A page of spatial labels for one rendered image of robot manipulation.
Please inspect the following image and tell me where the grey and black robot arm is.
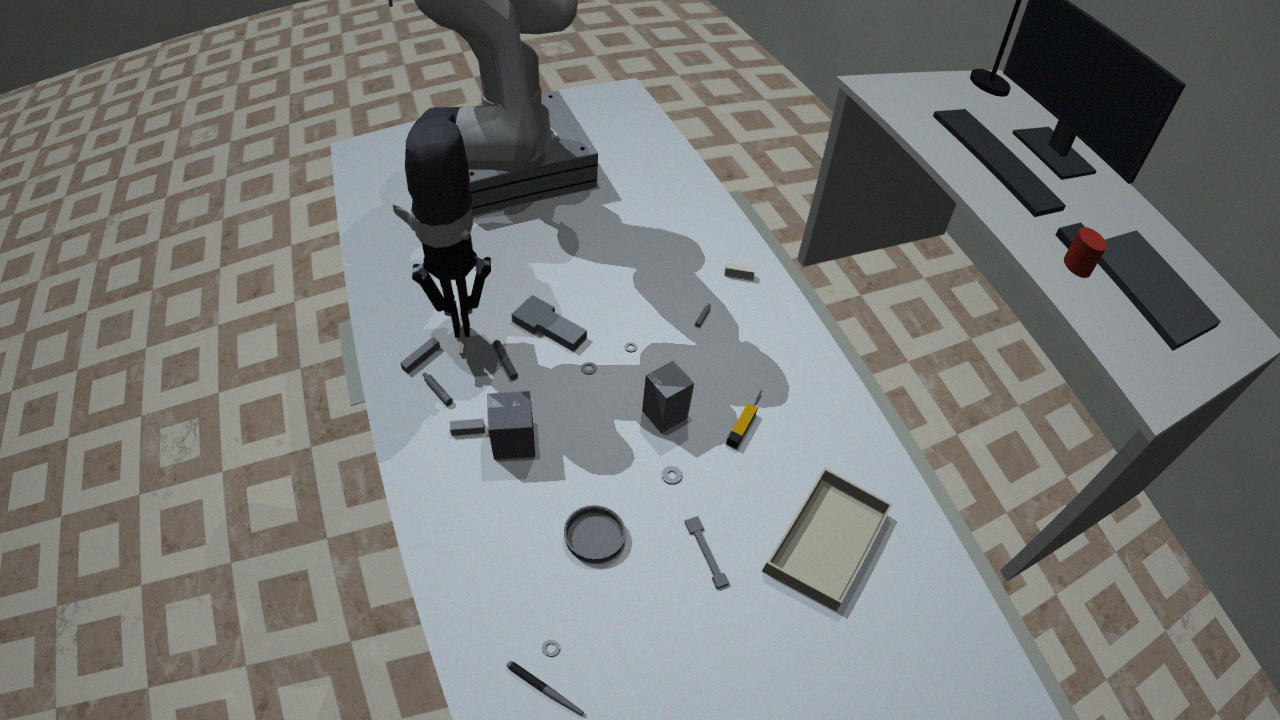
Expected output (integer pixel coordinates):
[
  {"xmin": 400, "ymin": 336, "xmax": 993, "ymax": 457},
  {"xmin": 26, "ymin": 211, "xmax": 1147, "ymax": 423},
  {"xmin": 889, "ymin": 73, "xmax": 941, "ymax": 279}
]
[{"xmin": 392, "ymin": 0, "xmax": 579, "ymax": 249}]

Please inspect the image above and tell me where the shallow beige rectangular tray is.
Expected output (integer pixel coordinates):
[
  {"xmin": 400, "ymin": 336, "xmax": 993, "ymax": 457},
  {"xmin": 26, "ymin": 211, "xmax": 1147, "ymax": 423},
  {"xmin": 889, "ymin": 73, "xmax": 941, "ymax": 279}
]
[{"xmin": 762, "ymin": 468, "xmax": 893, "ymax": 610}]

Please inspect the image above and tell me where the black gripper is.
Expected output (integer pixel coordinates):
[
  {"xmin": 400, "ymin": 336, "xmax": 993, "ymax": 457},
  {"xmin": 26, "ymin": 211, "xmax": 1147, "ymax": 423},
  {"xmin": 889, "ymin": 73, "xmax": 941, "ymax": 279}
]
[{"xmin": 412, "ymin": 236, "xmax": 492, "ymax": 338}]

